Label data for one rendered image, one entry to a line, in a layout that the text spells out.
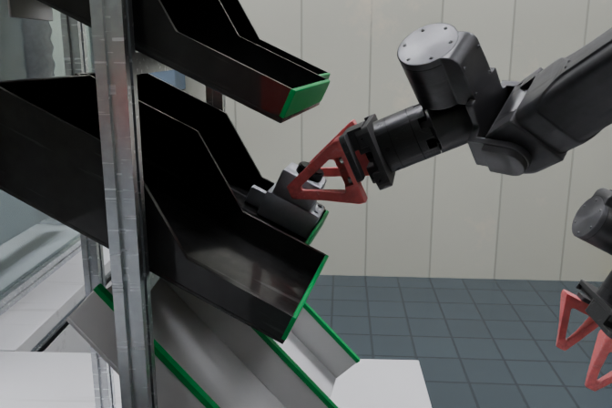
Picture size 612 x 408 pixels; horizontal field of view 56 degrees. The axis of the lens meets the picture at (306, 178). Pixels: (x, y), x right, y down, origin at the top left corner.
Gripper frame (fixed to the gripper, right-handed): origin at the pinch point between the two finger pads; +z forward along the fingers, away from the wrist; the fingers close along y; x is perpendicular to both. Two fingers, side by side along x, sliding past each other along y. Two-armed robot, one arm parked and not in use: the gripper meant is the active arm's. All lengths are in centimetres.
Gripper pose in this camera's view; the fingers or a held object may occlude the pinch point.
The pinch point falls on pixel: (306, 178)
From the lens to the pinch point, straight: 62.9
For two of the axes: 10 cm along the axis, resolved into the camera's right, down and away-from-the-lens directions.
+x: 4.1, 9.0, 1.4
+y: -2.0, 2.4, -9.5
